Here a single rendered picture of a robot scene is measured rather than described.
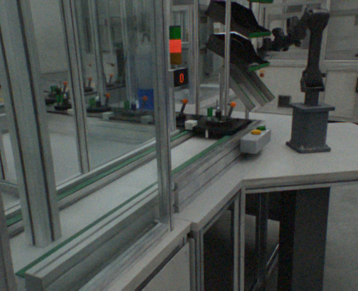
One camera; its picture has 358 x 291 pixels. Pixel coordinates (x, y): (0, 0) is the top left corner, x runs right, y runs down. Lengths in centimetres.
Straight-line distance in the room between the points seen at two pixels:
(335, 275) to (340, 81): 367
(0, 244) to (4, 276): 6
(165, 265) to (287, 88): 514
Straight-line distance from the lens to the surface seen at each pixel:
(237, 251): 163
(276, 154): 176
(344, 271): 261
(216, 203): 127
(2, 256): 69
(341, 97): 584
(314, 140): 181
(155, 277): 105
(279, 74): 606
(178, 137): 170
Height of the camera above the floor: 141
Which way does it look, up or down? 17 degrees down
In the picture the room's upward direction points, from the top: 2 degrees counter-clockwise
